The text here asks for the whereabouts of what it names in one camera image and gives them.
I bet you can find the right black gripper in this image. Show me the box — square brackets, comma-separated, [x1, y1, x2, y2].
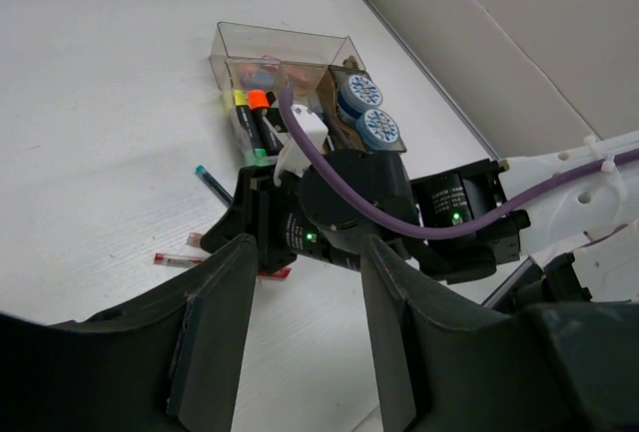
[201, 149, 418, 272]

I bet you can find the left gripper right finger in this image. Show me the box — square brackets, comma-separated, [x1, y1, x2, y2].
[361, 236, 638, 431]

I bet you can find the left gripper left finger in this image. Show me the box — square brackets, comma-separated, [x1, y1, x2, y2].
[1, 234, 258, 431]

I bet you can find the dark blue pen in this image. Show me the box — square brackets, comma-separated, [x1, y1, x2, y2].
[195, 165, 233, 207]

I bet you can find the yellow highlighter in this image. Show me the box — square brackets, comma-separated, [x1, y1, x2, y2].
[234, 89, 264, 152]

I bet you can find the red gel pen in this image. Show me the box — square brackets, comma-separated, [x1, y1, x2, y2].
[153, 252, 292, 281]

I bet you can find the orange highlighter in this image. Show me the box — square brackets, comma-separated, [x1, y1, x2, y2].
[248, 89, 282, 156]

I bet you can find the clear plastic organizer box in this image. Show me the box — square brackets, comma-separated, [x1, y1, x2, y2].
[209, 22, 376, 166]

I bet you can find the blue glue jar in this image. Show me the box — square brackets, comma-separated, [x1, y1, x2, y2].
[355, 109, 400, 151]
[337, 74, 383, 122]

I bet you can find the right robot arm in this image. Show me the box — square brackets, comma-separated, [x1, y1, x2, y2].
[201, 133, 638, 284]

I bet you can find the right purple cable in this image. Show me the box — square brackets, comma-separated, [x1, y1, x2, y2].
[278, 87, 639, 240]

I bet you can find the aluminium side rail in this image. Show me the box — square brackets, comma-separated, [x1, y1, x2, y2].
[362, 0, 498, 160]

